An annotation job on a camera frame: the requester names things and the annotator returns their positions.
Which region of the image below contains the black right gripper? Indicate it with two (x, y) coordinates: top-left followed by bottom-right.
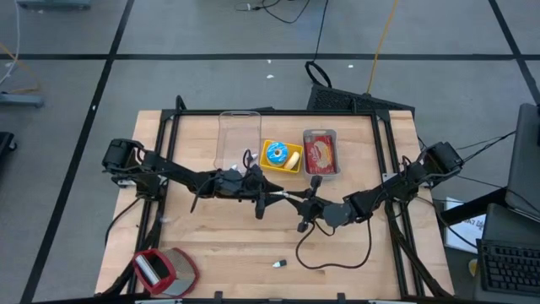
(289, 175), (329, 234)

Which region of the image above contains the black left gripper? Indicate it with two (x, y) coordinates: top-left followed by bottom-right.
(240, 165), (288, 220)

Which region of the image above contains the blue frosted donut box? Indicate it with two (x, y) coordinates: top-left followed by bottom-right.
(265, 142), (290, 168)

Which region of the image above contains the red snack packet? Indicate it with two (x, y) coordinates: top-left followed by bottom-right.
(304, 134), (337, 176)

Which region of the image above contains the grey plastic bin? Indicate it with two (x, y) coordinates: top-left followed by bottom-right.
(301, 128), (342, 182)

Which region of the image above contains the yellow plastic bin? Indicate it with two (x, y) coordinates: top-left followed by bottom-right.
(258, 138), (305, 175)

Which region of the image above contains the clear plastic bin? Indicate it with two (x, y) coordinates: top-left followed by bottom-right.
(213, 110), (262, 172)

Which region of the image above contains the black mesh computer tower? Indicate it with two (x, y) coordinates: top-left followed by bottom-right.
(306, 83), (417, 115)

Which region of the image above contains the white paper sheet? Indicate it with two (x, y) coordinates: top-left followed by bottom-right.
(442, 197), (486, 254)

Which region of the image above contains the black diagonal bar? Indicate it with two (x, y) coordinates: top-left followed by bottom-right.
(440, 187), (507, 227)

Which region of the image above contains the black flat case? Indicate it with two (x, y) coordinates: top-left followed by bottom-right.
(480, 202), (540, 246)

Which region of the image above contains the black keyboard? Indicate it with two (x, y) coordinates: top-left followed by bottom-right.
(476, 238), (540, 296)

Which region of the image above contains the grey laptop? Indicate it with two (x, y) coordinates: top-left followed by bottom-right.
(505, 103), (540, 223)

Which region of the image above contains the black object at floor edge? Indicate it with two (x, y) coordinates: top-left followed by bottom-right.
(0, 131), (18, 170)

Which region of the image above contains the blue grey floor base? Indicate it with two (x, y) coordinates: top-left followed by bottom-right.
(16, 0), (92, 11)

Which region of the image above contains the black loose gripper cable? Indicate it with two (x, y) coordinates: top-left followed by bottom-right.
(294, 218), (373, 270)

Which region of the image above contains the black aluminium table frame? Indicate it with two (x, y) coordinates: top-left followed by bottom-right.
(99, 95), (455, 304)

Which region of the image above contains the black hanging cable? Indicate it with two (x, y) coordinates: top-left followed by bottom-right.
(304, 0), (333, 89)

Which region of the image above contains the yellow hanging cable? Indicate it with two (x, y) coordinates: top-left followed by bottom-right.
(365, 0), (400, 95)

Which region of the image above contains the black floor cable white plug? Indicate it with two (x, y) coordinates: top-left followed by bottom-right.
(235, 0), (313, 25)

